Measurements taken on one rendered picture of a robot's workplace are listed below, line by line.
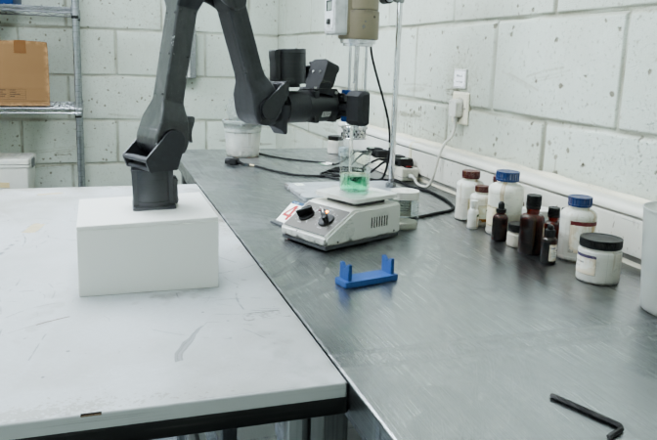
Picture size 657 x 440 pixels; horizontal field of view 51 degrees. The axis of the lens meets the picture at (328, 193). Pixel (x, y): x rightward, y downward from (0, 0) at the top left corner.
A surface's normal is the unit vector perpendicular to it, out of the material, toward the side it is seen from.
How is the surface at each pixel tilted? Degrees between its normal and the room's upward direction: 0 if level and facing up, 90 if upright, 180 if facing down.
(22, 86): 89
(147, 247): 90
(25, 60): 91
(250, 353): 0
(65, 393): 0
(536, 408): 0
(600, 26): 90
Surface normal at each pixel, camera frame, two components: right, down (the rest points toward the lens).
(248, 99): -0.76, 0.24
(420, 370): 0.04, -0.98
